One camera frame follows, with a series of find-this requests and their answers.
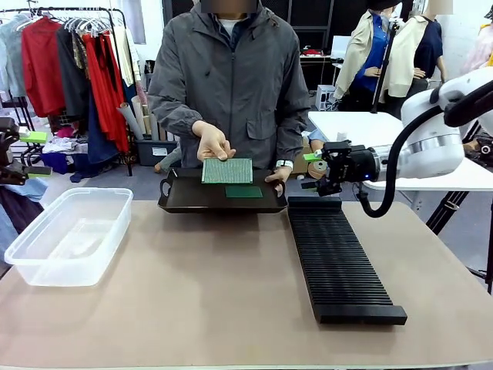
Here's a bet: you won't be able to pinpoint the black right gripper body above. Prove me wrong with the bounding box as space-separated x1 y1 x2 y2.
338 144 381 183

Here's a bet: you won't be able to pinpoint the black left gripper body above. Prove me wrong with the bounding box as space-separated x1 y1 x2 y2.
0 117 20 167

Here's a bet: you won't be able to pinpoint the green PCB board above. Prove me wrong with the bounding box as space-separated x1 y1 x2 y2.
224 186 264 199
201 156 254 186

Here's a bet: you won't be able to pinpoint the black serving tray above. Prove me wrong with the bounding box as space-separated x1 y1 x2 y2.
157 167 289 214

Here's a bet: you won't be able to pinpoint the person's right forearm grey sleeve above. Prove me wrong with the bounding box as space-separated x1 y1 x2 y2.
148 90 205 146

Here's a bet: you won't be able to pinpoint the person's left forearm grey sleeve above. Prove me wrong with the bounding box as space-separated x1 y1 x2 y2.
275 103 311 163

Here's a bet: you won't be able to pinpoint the person's left hand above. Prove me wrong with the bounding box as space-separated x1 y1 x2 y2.
264 166 292 184

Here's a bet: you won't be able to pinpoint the person's right hand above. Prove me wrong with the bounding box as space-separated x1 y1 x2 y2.
191 119 236 162

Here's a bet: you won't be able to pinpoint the brown cardboard box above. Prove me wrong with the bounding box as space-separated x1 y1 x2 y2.
290 136 314 179

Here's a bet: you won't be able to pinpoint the brown cardboard spool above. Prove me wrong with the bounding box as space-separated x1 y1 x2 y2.
307 152 328 180

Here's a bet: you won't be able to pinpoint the light blue draped cloth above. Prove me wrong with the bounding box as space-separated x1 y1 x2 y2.
0 177 50 267

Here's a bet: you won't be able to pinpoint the white cloth pile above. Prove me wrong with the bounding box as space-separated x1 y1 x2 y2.
42 135 89 154

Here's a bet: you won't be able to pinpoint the blue cloth pile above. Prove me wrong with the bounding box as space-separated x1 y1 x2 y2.
40 151 93 184

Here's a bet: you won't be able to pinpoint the white side table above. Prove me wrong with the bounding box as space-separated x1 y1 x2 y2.
307 110 493 192

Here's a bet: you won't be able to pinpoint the white small cabinet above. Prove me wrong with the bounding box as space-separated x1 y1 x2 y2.
315 84 337 111

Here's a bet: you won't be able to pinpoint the navy blue hanging garment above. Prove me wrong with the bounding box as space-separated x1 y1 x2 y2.
87 90 121 166

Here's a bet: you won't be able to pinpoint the red hanging shirt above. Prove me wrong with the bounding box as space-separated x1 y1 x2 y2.
21 15 66 119

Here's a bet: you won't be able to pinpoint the light blue hanging garment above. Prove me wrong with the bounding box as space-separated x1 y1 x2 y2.
0 14 30 98

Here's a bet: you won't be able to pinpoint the dark grey hanging jacket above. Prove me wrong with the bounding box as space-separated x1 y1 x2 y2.
56 25 90 123

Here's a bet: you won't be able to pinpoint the clear plastic storage box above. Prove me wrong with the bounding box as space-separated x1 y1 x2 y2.
3 187 134 288

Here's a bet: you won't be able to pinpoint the black slotted PCB rack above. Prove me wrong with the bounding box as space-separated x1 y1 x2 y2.
287 196 408 325

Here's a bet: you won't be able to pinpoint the red hanging dress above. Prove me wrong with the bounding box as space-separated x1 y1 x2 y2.
82 32 130 153

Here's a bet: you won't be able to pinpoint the black tripod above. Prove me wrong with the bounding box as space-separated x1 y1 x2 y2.
425 188 493 294

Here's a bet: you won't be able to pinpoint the black stand pole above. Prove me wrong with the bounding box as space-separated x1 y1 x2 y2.
370 17 400 115

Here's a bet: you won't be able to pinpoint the beige paper rolls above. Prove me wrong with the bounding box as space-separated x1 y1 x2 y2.
116 94 159 142

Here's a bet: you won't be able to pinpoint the mannequin beige coat blue shirt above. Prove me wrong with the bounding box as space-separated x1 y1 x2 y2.
333 0 394 113

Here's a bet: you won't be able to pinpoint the white board panel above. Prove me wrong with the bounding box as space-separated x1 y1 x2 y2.
330 35 354 59

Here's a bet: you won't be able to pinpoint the person torso grey jacket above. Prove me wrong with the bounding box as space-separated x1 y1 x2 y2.
148 0 311 170

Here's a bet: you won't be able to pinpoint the grey storage bin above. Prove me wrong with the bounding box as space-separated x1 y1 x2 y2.
136 138 183 167

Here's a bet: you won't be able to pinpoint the mannequin cream and navy top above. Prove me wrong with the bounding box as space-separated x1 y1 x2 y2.
387 5 448 109

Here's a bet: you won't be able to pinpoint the white hanging garment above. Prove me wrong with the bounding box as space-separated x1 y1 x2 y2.
113 26 143 88

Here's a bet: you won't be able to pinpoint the pink hanging garment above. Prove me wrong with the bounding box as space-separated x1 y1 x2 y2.
461 22 493 82

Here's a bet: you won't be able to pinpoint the black clothes rail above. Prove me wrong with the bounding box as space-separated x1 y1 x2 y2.
0 6 134 177

